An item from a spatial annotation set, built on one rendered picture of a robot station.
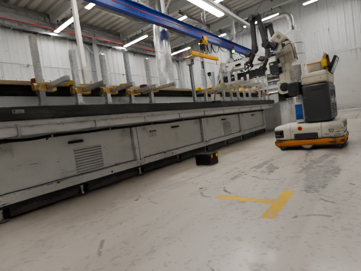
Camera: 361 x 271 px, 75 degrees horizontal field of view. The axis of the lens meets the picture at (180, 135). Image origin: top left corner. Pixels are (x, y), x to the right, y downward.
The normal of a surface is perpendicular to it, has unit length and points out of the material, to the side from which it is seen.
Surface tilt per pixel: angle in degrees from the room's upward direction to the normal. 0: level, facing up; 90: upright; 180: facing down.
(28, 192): 90
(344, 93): 90
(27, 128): 90
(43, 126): 90
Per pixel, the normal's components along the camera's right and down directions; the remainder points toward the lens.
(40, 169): 0.76, -0.15
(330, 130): -0.62, 0.13
